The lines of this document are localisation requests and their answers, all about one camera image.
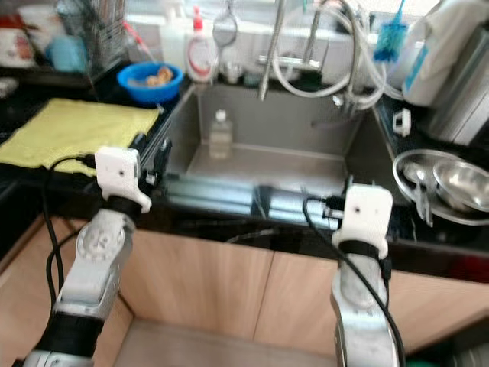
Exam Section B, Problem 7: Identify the light wooden kitchen cabinet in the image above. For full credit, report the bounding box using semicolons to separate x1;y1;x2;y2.
0;214;489;367

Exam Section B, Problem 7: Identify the blue plastic bowl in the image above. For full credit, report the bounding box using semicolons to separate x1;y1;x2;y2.
116;61;186;105

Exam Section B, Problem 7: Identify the small clear plastic bottle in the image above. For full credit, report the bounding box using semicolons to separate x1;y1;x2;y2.
208;109;235;160

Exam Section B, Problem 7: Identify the yellow dish cloth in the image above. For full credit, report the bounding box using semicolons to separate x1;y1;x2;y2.
0;97;162;181

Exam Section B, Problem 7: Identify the tan item in bowl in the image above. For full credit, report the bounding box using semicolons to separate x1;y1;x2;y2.
128;66;175;88

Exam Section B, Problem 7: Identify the stainless steel sink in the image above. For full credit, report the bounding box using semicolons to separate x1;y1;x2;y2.
159;79;404;224

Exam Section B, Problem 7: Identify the small steel cup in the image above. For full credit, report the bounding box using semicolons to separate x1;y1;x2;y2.
221;62;245;84

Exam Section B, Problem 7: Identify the white red dish soap bottle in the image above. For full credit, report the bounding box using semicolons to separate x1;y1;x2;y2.
186;5;222;84

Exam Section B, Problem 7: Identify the small white plastic clip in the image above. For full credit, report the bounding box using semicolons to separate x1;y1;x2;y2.
391;108;414;138

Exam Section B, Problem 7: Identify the plain white pump bottle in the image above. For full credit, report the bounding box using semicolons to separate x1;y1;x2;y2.
160;0;192;71

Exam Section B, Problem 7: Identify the light blue mug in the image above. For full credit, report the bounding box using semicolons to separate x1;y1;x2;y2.
45;35;89;74

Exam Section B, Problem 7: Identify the wide steel basin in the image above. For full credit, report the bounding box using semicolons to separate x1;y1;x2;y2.
391;148;489;228

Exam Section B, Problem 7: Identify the round metal strainer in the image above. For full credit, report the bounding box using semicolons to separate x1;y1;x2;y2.
212;2;240;48

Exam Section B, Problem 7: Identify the steel spring pull-down faucet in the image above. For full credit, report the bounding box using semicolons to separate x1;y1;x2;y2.
258;0;291;101

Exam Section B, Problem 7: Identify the white cartoon print mug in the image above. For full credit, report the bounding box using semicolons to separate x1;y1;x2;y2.
0;28;36;69

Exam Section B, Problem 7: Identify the white ceramic bowl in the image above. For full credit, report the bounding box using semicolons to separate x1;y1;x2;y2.
18;4;63;47

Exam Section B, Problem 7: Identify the stainless steel cylinder canister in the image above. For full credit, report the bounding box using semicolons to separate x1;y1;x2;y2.
423;42;489;148

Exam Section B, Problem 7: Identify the chrome tap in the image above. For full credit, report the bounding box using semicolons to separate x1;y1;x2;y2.
256;0;323;73

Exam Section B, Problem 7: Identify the blue bottle brush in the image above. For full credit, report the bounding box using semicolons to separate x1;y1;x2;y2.
374;0;408;63

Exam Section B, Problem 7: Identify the white water purifier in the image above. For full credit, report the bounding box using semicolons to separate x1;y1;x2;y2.
400;0;489;108

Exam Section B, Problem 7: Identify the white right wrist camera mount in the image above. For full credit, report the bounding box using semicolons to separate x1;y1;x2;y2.
332;183;395;259

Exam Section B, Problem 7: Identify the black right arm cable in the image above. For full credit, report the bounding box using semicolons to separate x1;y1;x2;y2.
302;197;407;367

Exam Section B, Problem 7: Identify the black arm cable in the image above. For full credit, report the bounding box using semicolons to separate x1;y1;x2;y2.
302;197;407;367
40;155;100;322

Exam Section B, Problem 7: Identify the red handled utensil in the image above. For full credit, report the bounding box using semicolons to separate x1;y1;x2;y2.
122;21;152;60

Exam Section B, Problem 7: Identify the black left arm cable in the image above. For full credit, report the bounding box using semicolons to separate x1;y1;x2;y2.
40;155;100;322

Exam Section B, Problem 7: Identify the white flexible hose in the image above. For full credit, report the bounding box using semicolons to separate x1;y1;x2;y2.
271;0;400;102

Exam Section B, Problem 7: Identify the metal wire dish rack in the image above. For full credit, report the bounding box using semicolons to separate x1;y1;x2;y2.
55;0;125;75

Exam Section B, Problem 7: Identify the grey flexible hose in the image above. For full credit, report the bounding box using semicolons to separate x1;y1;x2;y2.
321;0;371;112

